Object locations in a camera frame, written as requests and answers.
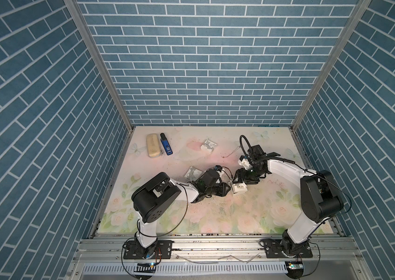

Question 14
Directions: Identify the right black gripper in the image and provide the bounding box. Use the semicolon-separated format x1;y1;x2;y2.
231;166;263;184

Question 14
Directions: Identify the aluminium corner post left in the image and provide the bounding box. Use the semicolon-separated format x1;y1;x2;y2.
64;0;134;133

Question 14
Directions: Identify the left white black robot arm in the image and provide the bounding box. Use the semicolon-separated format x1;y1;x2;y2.
132;165;231;249

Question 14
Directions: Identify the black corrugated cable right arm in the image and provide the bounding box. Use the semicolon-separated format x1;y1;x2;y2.
239;134;254;162

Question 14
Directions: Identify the silver chain necklace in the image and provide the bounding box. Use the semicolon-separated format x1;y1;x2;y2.
226;144;243;159

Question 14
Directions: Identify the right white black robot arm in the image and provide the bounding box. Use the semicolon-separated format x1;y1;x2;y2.
231;145;344;248

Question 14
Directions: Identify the aluminium front rail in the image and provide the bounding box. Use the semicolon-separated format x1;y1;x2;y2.
66;234;373;280

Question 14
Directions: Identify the beige zippered pencil case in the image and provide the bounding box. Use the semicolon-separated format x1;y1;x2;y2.
146;134;162;158

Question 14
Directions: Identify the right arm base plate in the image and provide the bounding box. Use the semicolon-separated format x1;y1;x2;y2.
259;239;313;259

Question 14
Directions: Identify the aluminium corner post right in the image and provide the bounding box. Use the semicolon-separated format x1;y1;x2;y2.
290;0;371;133

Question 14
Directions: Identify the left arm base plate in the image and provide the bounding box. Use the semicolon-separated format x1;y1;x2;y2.
123;239;173;260

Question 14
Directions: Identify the aluminium corner post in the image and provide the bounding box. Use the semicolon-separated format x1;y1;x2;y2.
64;0;134;133
290;0;371;133

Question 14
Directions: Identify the white jewelry box base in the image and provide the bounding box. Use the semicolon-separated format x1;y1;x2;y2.
231;183;248;195

